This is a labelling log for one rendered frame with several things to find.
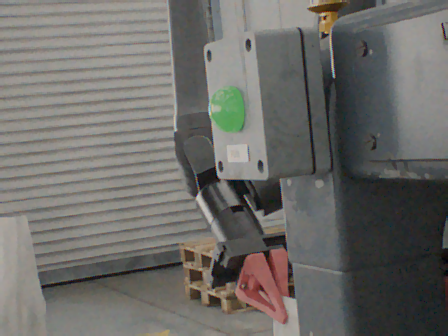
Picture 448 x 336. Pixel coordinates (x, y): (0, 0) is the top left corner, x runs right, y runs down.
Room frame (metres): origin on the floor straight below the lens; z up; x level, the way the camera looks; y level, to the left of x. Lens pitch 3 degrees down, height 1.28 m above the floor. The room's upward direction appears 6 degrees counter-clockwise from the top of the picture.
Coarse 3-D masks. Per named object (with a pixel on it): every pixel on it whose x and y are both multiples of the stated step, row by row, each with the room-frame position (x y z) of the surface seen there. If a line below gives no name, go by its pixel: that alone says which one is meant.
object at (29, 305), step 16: (0, 224) 2.32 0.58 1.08; (16, 224) 2.30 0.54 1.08; (0, 240) 2.32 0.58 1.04; (16, 240) 2.30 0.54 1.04; (0, 256) 2.32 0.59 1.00; (16, 256) 2.30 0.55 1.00; (32, 256) 2.43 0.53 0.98; (0, 272) 2.32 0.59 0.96; (16, 272) 2.30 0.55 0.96; (32, 272) 2.41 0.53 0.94; (0, 288) 2.32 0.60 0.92; (16, 288) 2.30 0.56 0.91; (32, 288) 2.36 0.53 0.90; (0, 304) 2.32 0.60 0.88; (16, 304) 2.31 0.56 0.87; (32, 304) 2.33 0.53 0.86; (0, 320) 2.32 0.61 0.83; (16, 320) 2.32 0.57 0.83; (32, 320) 2.33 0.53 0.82
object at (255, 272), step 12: (252, 264) 1.00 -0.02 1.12; (264, 264) 1.00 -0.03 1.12; (288, 264) 1.06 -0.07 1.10; (240, 276) 1.02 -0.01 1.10; (252, 276) 1.01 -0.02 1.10; (264, 276) 0.99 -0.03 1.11; (288, 276) 1.06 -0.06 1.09; (240, 288) 1.03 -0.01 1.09; (252, 288) 1.02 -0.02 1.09; (264, 288) 0.99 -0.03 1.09; (276, 288) 0.99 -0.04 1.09; (252, 300) 1.02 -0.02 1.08; (264, 300) 1.01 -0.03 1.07; (276, 300) 0.98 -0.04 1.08; (276, 312) 0.99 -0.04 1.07
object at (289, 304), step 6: (270, 300) 1.01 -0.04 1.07; (282, 300) 0.98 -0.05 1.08; (288, 300) 0.97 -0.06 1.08; (294, 300) 0.96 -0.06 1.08; (288, 306) 0.97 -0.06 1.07; (294, 306) 0.96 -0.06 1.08; (288, 312) 0.97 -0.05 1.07; (294, 312) 0.96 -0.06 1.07; (288, 318) 0.97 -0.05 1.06; (294, 318) 0.96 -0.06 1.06; (276, 324) 1.00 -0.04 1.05; (288, 324) 0.98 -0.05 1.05; (294, 324) 0.96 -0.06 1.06; (276, 330) 1.00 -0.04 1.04; (282, 330) 0.99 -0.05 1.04; (288, 330) 0.98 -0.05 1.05; (294, 330) 0.96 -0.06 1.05
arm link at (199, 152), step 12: (192, 144) 1.12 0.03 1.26; (204, 144) 1.12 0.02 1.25; (192, 156) 1.11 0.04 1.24; (204, 156) 1.11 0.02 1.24; (192, 168) 1.10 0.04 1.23; (204, 168) 1.10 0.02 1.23; (216, 168) 1.10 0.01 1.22; (204, 180) 1.11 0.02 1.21; (252, 180) 1.09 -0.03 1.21; (264, 180) 1.09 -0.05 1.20; (276, 180) 1.09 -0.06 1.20; (264, 192) 1.09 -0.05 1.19; (276, 192) 1.09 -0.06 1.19; (264, 204) 1.09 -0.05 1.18; (276, 204) 1.09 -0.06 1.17; (264, 216) 1.11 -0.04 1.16
